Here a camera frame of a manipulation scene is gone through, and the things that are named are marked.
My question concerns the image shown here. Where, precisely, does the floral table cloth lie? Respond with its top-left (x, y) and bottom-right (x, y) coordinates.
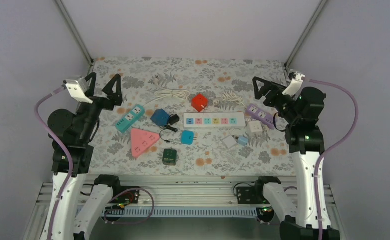
top-left (89, 57), bottom-right (295, 177)

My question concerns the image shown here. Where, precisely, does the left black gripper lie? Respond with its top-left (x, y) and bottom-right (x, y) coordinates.
top-left (77, 71), bottom-right (123, 143)

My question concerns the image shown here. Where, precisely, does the purple power strip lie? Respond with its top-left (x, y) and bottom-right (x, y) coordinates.
top-left (245, 104), bottom-right (275, 130)

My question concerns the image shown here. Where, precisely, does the white bundled power cable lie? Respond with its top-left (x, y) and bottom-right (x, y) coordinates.
top-left (212, 90), bottom-right (246, 108)

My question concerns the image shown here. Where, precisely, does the white coiled cable with plug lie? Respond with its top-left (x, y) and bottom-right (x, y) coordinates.
top-left (147, 75), bottom-right (191, 104)

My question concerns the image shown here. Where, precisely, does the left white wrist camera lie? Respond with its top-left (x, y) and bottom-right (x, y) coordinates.
top-left (64, 77), bottom-right (93, 104)

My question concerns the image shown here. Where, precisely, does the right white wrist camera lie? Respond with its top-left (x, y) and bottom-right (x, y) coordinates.
top-left (282, 69), bottom-right (305, 97)

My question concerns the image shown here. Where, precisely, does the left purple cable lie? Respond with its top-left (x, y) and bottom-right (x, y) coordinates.
top-left (34, 85), bottom-right (74, 240)

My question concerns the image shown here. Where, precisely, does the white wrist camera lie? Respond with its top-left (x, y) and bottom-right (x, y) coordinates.
top-left (282, 69), bottom-right (305, 97)
top-left (64, 77), bottom-right (93, 104)

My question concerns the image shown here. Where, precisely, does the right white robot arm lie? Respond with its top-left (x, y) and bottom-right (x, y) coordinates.
top-left (252, 77), bottom-right (341, 240)

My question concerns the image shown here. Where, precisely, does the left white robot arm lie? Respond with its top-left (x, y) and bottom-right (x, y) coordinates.
top-left (40, 72), bottom-right (123, 240)

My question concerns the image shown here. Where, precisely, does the white cube adapter with tiger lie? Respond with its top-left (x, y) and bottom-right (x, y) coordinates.
top-left (246, 120), bottom-right (263, 136)

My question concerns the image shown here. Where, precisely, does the white flat charger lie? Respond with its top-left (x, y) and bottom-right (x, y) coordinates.
top-left (221, 135), bottom-right (238, 149)

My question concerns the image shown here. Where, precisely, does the pink triangular power strip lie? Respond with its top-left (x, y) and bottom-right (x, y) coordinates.
top-left (130, 128), bottom-right (160, 158)

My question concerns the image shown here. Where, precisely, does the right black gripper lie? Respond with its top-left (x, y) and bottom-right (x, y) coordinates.
top-left (252, 76), bottom-right (299, 123)

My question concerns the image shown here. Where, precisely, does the light blue plug adapter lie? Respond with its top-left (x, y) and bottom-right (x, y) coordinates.
top-left (180, 130), bottom-right (196, 145)

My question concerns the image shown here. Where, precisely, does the white multicolour power strip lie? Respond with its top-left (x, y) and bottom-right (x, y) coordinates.
top-left (183, 112), bottom-right (246, 129)

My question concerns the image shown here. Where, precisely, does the teal power strip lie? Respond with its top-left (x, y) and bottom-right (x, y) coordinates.
top-left (115, 104), bottom-right (145, 134)

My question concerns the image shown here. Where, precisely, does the red cube socket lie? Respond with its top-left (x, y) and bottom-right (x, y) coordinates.
top-left (191, 93), bottom-right (208, 112)

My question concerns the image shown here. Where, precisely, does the black power adapter with cable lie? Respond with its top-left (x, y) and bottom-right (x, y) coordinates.
top-left (159, 114), bottom-right (180, 143)

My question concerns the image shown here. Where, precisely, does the dark green cube adapter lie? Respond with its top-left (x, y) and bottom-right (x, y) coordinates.
top-left (162, 148), bottom-right (177, 166)

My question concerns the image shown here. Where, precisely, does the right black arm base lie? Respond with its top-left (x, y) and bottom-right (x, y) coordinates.
top-left (233, 184), bottom-right (275, 225)

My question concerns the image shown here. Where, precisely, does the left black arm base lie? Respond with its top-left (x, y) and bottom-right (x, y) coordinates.
top-left (101, 190), bottom-right (139, 222)

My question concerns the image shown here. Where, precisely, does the dark blue cube socket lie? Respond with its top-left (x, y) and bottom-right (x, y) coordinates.
top-left (150, 109), bottom-right (170, 127)

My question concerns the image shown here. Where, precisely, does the pale blue small charger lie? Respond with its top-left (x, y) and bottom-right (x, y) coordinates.
top-left (233, 135), bottom-right (248, 146)

